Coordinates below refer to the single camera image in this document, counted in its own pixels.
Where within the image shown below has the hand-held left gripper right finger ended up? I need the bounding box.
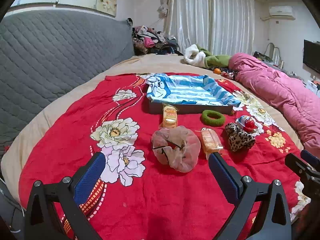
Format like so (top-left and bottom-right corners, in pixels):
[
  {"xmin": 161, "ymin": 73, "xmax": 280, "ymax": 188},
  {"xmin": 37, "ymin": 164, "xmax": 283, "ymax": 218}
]
[{"xmin": 208, "ymin": 152, "xmax": 293, "ymax": 240}]

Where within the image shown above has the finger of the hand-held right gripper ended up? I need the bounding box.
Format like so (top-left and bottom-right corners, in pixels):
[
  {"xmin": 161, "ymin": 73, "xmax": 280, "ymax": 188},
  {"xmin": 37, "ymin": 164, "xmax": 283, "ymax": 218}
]
[
  {"xmin": 301, "ymin": 149, "xmax": 320, "ymax": 168},
  {"xmin": 284, "ymin": 152, "xmax": 320, "ymax": 200}
]

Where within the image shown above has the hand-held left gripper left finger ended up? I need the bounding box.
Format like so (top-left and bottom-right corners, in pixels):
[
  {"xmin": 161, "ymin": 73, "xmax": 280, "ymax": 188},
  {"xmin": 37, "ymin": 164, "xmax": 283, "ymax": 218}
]
[{"xmin": 24, "ymin": 151, "xmax": 107, "ymax": 240}]

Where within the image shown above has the yellow rice cracker packet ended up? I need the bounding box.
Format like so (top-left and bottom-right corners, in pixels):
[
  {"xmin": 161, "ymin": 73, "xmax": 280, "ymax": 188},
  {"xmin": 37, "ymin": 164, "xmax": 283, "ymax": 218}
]
[
  {"xmin": 160, "ymin": 103, "xmax": 179, "ymax": 128},
  {"xmin": 201, "ymin": 127, "xmax": 224, "ymax": 160}
]

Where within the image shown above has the leopard print scrunchie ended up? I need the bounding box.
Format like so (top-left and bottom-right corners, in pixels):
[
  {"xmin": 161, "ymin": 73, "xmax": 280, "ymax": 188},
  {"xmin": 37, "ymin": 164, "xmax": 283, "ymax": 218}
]
[{"xmin": 224, "ymin": 122, "xmax": 256, "ymax": 152}]

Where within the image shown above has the sheer beige scrunchie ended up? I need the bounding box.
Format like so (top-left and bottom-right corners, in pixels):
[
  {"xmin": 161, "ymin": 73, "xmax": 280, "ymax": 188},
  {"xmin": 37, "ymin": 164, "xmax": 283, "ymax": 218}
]
[{"xmin": 151, "ymin": 126, "xmax": 202, "ymax": 173}]

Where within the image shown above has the red toy egg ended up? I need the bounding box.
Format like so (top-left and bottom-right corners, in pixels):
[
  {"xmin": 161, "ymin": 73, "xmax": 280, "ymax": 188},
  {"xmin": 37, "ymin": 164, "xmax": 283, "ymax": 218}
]
[{"xmin": 237, "ymin": 115, "xmax": 259, "ymax": 132}]

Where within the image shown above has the green fuzzy scrunchie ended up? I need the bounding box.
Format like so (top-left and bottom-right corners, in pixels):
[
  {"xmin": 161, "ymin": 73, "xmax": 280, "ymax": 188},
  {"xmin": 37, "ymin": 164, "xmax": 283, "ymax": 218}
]
[{"xmin": 202, "ymin": 109, "xmax": 225, "ymax": 127}]

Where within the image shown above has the red floral blanket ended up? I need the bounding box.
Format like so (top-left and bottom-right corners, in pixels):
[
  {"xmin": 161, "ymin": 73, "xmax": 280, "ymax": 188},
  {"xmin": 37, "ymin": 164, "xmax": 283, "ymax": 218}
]
[{"xmin": 19, "ymin": 73, "xmax": 312, "ymax": 240}]

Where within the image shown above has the pink quilt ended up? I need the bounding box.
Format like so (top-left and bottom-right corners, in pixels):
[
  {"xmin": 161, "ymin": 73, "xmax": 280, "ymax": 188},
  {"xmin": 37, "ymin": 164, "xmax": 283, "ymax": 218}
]
[{"xmin": 229, "ymin": 53, "xmax": 320, "ymax": 155}]

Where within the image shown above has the blue striped cartoon cloth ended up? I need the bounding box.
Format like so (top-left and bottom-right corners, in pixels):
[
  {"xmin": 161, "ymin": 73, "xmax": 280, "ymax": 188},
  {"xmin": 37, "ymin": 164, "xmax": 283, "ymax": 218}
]
[{"xmin": 145, "ymin": 73, "xmax": 242, "ymax": 107}]

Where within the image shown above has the black television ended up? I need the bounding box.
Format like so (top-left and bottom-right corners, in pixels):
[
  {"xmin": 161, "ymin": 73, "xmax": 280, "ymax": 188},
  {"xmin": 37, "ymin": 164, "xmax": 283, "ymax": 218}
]
[{"xmin": 303, "ymin": 39, "xmax": 320, "ymax": 75}]

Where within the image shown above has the metal chair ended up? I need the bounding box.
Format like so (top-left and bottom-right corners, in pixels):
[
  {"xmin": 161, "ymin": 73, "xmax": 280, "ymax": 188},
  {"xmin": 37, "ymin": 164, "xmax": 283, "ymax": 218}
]
[{"xmin": 265, "ymin": 42, "xmax": 284, "ymax": 68}]

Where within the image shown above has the dark bag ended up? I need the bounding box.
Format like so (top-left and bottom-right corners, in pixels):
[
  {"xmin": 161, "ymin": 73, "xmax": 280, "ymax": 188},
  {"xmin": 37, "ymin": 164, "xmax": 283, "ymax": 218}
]
[{"xmin": 254, "ymin": 51, "xmax": 272, "ymax": 62}]

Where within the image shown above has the green and white fleece garment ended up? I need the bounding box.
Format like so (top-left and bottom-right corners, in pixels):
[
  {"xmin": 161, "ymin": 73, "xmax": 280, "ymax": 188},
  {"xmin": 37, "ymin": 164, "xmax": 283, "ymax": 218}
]
[{"xmin": 184, "ymin": 44, "xmax": 232, "ymax": 68}]

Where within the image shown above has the grey quilted headboard cover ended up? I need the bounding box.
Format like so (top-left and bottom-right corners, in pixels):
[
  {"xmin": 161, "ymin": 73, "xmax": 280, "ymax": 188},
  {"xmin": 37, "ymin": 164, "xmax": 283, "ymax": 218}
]
[{"xmin": 0, "ymin": 10, "xmax": 135, "ymax": 160}]

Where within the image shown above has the pile of clothes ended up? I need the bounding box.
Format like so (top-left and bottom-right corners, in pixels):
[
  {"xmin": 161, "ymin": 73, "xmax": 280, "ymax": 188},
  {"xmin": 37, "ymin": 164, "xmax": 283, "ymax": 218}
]
[{"xmin": 132, "ymin": 25, "xmax": 184, "ymax": 55}]

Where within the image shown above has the white air conditioner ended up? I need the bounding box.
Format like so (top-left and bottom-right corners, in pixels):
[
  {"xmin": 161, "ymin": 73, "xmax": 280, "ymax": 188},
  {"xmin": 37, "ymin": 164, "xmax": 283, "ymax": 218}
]
[{"xmin": 269, "ymin": 6, "xmax": 293, "ymax": 18}]

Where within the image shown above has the white curtain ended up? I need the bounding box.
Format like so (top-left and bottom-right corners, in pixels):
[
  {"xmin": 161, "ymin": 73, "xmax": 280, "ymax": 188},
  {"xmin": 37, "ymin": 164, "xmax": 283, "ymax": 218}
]
[{"xmin": 164, "ymin": 0, "xmax": 255, "ymax": 55}]

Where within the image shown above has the white hanging ornament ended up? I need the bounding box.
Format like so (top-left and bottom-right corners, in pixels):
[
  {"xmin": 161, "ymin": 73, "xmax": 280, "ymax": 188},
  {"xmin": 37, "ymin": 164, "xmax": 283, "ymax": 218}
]
[{"xmin": 157, "ymin": 4, "xmax": 168, "ymax": 19}]

